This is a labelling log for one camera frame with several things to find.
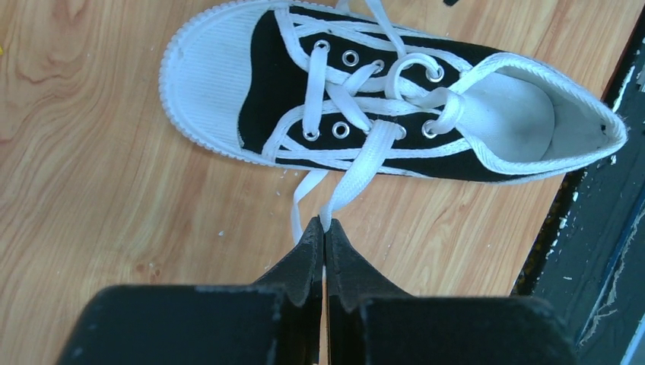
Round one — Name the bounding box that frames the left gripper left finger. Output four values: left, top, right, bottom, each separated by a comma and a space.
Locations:
57, 218, 323, 364

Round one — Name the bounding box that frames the black white sneaker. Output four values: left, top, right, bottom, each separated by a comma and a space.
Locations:
159, 1, 628, 183

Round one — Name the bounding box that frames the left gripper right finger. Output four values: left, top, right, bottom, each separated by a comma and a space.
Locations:
325, 220, 578, 364

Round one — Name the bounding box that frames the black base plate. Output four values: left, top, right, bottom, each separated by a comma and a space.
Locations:
513, 20, 644, 364

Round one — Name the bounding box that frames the white shoelace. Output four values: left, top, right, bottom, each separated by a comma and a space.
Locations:
262, 0, 505, 246

